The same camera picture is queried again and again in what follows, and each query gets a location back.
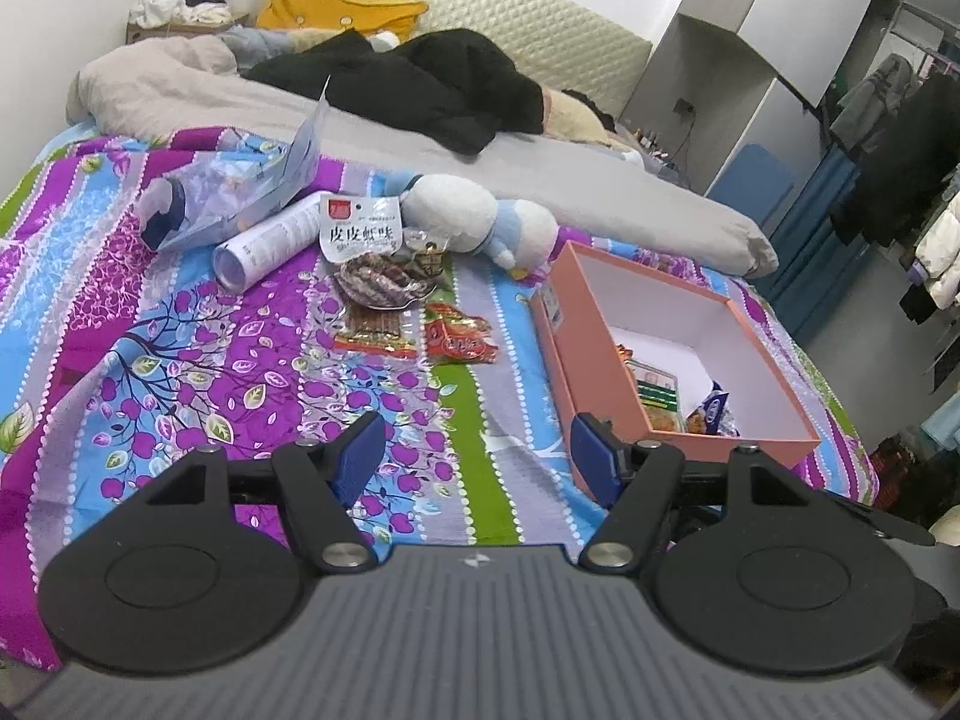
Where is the pile of clothes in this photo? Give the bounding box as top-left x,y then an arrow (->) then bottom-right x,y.
129,0 -> 235,29

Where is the quilted cream headboard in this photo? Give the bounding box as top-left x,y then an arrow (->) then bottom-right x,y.
270,0 -> 653,132

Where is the white wardrobe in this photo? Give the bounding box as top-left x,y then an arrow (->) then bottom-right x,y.
619,0 -> 901,196

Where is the purple floral bed sheet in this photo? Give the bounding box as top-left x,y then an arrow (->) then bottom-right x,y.
0,126 -> 878,672

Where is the red foil snack packet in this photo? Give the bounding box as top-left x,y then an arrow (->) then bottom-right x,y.
422,302 -> 501,366

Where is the pink cardboard box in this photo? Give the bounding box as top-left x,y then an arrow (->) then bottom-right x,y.
529,240 -> 824,522

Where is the blue curtain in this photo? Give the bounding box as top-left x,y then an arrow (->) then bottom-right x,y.
771,144 -> 862,350

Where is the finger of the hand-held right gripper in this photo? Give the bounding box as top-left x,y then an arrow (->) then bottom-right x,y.
817,491 -> 938,547

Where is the white puffer jacket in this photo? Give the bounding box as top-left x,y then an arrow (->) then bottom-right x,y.
911,191 -> 960,295

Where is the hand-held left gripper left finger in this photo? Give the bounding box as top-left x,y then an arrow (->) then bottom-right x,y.
139,411 -> 386,572

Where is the pale blue plastic bag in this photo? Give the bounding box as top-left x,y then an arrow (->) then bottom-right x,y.
139,75 -> 335,254

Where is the beige duvet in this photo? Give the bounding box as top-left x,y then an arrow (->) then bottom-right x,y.
66,37 -> 781,278

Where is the clear packet of orange snacks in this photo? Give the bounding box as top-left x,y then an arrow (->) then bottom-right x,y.
643,399 -> 691,434

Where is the beige plush cushion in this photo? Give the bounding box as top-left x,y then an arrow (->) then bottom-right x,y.
540,85 -> 612,145

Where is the clear packet with keychain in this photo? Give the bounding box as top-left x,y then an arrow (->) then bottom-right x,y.
403,227 -> 452,280

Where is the grey hanging jacket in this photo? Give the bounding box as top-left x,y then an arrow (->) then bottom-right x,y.
829,52 -> 917,158

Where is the grey blue cloth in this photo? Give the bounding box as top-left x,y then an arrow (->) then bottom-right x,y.
221,25 -> 301,70

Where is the white cylindrical can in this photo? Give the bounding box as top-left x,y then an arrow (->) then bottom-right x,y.
211,191 -> 325,292

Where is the black clothing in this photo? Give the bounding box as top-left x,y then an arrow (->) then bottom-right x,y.
246,28 -> 547,157

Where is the blue white snack packet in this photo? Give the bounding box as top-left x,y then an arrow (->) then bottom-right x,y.
686,382 -> 740,437

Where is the white shrimp snack packet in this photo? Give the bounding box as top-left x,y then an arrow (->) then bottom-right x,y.
319,193 -> 437,314

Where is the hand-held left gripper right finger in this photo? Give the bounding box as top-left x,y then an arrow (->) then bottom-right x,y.
570,412 -> 817,572

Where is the yellow pillow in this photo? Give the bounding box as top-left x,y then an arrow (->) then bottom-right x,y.
255,0 -> 430,42

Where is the white blue plush toy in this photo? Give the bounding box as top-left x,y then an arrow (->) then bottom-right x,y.
382,171 -> 560,275

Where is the black hanging coat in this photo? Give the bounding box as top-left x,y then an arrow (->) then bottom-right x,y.
829,75 -> 960,248

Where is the green snack packet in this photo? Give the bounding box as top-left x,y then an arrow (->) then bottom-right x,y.
634,361 -> 685,412

